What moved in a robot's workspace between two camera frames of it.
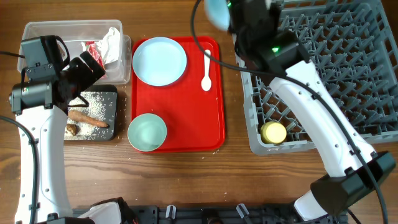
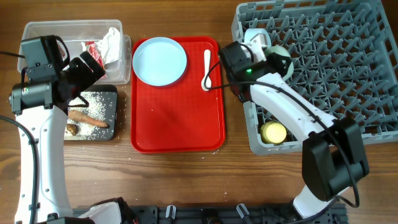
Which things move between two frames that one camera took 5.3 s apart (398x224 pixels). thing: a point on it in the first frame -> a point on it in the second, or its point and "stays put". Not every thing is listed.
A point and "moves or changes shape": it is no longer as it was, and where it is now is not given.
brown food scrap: [73, 129] stays put
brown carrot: [82, 117] stays put
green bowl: [147, 132] moves or changes shape
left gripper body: [81, 76] stays put
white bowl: [217, 12] moves or changes shape
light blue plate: [159, 61] stays put
